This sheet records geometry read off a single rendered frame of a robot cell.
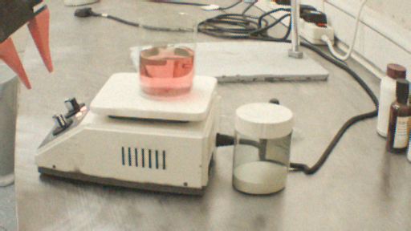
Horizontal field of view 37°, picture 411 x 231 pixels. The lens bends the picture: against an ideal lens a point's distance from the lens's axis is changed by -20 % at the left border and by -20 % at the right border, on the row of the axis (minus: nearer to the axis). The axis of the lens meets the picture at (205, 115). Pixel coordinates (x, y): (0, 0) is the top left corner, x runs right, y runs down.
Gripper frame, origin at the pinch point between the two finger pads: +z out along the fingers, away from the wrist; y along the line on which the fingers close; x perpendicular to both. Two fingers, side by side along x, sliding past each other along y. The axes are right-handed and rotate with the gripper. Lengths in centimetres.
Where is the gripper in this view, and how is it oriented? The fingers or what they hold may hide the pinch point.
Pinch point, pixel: (38, 74)
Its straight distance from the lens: 76.7
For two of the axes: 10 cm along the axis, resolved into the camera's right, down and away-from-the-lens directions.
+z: 4.7, 8.5, 2.5
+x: -4.3, -0.2, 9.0
